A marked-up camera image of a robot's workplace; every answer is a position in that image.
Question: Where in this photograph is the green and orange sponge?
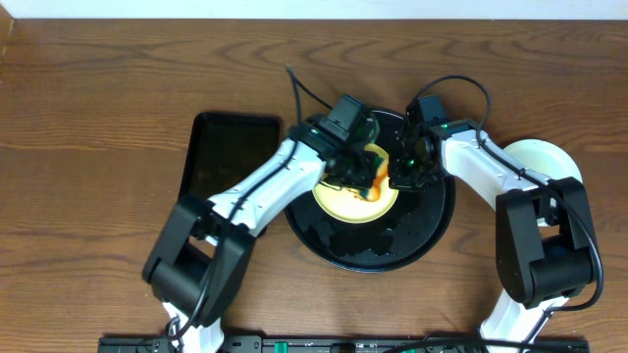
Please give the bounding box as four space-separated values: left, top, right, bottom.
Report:
358 154 389 202

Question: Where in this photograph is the yellow plate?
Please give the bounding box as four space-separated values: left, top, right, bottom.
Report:
311 141 400 225

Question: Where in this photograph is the pale green plate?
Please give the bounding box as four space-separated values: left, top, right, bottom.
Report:
504 139 583 182

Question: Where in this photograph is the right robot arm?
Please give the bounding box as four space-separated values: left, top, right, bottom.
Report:
389 95 603 352

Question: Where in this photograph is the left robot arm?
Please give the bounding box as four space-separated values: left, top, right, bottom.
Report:
142 95 380 352

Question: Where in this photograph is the black round tray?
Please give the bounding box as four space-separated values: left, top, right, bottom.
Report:
283 108 456 274

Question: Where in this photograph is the black rectangular water tray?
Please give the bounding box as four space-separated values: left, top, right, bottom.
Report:
179 112 283 200

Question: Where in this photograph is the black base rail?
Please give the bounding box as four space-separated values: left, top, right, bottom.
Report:
96 334 590 353

